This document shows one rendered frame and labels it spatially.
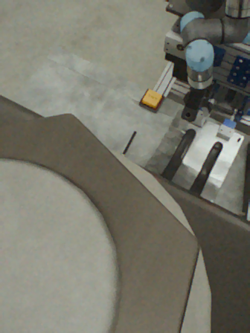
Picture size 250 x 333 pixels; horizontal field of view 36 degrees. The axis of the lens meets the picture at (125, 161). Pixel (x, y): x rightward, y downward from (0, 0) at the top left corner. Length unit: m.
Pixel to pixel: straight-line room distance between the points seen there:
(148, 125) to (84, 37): 1.44
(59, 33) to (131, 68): 0.59
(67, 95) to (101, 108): 0.16
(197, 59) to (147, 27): 1.82
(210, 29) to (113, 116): 0.55
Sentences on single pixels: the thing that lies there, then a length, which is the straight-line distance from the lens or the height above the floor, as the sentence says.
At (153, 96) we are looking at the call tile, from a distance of 1.55.
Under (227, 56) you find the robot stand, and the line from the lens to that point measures 1.67.
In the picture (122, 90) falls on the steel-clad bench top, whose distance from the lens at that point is 1.60.
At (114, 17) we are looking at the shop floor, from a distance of 2.95.
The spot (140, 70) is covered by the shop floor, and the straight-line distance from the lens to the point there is 2.66.
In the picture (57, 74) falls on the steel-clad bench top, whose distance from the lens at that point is 1.67.
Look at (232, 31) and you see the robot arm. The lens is 1.21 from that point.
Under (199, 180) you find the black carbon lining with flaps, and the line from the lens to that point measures 1.35.
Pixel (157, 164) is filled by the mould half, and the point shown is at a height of 0.91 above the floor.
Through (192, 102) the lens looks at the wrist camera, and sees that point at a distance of 1.26.
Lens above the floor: 2.14
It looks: 67 degrees down
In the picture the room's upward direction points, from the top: 1 degrees clockwise
